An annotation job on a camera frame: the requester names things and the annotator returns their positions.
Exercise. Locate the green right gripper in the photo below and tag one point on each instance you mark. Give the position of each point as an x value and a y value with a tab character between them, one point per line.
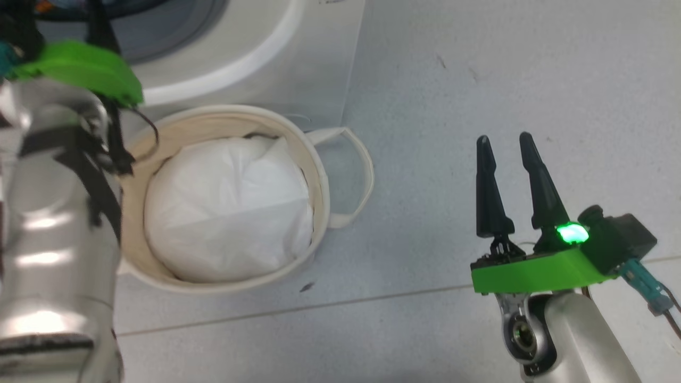
532	271

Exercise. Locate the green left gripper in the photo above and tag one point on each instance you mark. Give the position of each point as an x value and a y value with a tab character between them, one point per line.
80	66

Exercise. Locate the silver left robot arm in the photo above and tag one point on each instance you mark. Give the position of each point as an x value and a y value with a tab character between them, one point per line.
53	239

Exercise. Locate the cream canvas laundry basket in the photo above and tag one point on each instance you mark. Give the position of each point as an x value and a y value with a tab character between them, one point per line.
223	125

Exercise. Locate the white washing machine body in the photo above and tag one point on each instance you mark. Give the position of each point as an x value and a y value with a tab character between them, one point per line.
298	53

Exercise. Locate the white padding cloth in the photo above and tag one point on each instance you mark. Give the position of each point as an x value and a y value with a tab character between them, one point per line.
229	213

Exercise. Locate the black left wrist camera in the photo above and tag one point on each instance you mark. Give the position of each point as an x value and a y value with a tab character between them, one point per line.
18	37

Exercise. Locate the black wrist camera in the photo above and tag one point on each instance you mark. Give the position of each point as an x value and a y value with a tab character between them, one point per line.
18	37
617	239

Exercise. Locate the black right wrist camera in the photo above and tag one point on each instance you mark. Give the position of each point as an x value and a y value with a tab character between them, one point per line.
617	239

